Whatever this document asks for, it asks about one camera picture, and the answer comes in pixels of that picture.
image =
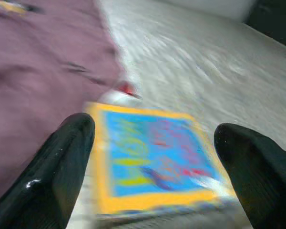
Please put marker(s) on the pink cartoon print blanket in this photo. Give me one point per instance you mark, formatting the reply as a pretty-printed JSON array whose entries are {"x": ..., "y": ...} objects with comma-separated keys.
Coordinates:
[{"x": 38, "y": 66}]

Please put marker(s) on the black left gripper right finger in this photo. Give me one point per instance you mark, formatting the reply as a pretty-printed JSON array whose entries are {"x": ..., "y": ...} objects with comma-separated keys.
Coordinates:
[{"x": 264, "y": 181}]

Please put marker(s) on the black tufted headboard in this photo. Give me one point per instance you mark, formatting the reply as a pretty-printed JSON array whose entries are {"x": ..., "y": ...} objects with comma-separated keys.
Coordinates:
[{"x": 274, "y": 19}]

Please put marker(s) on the blue yellow picture book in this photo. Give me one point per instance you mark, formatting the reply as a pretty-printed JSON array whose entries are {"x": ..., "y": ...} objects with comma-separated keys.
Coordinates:
[{"x": 152, "y": 157}]

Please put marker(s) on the white quilted mattress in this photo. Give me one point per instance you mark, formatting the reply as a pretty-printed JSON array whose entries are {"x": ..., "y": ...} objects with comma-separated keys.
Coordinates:
[{"x": 193, "y": 71}]

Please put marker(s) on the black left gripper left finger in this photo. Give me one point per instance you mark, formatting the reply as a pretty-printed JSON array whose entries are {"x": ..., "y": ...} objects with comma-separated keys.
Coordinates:
[{"x": 45, "y": 181}]

